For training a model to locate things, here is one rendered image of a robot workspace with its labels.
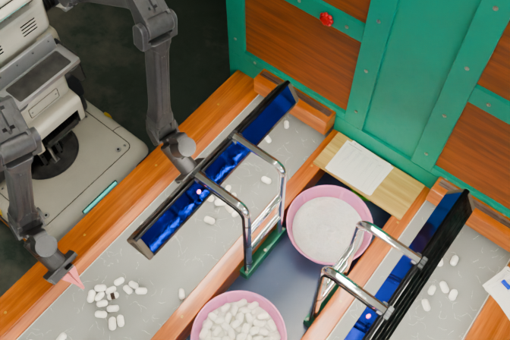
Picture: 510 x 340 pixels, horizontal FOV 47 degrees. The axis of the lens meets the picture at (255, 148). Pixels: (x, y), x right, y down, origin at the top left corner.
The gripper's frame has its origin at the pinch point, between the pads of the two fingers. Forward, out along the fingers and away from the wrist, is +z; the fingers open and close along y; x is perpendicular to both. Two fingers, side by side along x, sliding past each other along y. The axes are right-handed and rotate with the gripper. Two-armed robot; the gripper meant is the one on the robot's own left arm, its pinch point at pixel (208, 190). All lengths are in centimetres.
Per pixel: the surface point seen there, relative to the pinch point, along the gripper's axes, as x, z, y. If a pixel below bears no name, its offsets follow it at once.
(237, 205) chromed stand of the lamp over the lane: -36.8, -4.7, -9.0
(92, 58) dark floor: 150, -47, 49
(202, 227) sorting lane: 2.6, 7.9, -8.2
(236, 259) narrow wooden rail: -9.6, 18.0, -10.2
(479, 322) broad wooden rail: -52, 67, 18
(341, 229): -19.7, 33.8, 18.5
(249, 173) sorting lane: 3.2, 7.3, 15.9
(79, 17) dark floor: 169, -69, 66
